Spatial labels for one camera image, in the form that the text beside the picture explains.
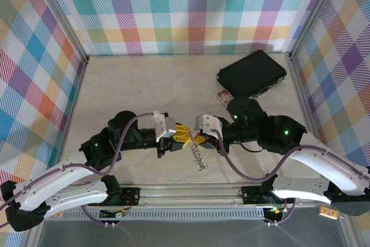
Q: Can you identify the aluminium side rail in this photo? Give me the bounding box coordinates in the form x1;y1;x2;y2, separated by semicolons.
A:
285;52;359;247

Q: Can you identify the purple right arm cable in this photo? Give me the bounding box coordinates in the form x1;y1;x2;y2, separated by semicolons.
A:
210;128;370;183

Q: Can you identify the slotted grey cable duct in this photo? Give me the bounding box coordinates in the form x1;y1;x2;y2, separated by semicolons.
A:
62;208;268;222

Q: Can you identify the small card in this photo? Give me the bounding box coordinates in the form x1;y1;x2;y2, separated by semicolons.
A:
216;89;234;106

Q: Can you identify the small circuit board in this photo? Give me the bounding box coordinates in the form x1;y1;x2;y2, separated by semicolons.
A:
264;205;287;216
99;208;128;219

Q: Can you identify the black hard case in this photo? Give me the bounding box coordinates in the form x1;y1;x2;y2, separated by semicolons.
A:
216;49;287;99

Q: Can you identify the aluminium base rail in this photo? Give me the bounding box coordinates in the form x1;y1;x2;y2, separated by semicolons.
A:
121;185;352;209

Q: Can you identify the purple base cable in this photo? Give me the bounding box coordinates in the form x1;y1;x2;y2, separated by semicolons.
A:
82;205;130;232
264;200;297;227

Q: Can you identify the small wooden tag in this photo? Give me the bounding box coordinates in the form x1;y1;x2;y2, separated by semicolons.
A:
319;206;339;219

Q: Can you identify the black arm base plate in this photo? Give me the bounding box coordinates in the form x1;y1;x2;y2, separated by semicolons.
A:
241;186;262;205
120;187;142;206

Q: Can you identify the aluminium frame post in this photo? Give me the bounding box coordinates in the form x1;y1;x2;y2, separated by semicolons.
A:
31;0;90;64
286;0;345;60

